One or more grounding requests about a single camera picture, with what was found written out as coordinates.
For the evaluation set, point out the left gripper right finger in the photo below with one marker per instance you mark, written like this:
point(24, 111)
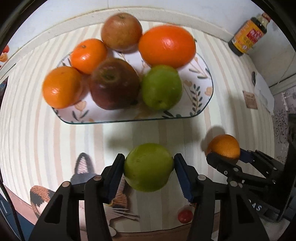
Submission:
point(238, 219)

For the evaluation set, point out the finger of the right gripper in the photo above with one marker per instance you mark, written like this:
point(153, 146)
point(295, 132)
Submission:
point(233, 171)
point(260, 160)

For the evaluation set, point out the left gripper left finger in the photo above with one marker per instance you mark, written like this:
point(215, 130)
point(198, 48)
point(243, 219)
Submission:
point(60, 218)

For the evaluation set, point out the dark orange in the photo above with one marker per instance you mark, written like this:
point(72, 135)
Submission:
point(226, 146)

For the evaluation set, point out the red cherry tomato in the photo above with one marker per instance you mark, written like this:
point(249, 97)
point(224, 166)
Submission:
point(185, 216)

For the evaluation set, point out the green apple off plate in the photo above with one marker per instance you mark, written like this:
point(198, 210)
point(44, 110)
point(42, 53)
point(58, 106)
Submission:
point(148, 167)

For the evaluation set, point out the green apple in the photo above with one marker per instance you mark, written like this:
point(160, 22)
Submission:
point(162, 88)

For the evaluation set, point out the small orange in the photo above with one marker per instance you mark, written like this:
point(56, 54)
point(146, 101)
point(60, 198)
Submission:
point(87, 55)
point(62, 87)

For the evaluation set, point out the dark red apple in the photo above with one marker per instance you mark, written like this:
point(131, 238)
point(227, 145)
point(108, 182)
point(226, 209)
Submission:
point(114, 84)

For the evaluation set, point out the brown label card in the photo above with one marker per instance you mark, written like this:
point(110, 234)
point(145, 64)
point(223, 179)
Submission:
point(250, 100)

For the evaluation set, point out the white folded paper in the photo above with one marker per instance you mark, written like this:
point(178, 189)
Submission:
point(263, 92)

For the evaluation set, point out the striped cat table mat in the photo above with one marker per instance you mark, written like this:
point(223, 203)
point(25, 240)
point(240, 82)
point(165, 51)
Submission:
point(37, 148)

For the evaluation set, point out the black pen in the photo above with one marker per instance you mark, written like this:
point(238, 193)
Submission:
point(253, 78)

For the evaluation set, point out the floral ceramic plate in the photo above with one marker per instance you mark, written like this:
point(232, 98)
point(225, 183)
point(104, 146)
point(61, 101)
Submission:
point(197, 92)

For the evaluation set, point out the soy sauce bottle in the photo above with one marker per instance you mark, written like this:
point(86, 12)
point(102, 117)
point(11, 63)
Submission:
point(249, 34)

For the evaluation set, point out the large orange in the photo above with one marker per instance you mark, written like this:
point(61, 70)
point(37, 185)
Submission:
point(167, 45)

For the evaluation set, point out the small orange on plate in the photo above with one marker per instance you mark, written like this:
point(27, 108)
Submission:
point(87, 55)

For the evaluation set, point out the brownish red apple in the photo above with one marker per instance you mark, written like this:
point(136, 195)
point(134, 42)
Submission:
point(121, 32)

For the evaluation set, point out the colourful sticker sheet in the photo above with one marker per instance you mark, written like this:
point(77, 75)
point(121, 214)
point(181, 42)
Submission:
point(4, 55)

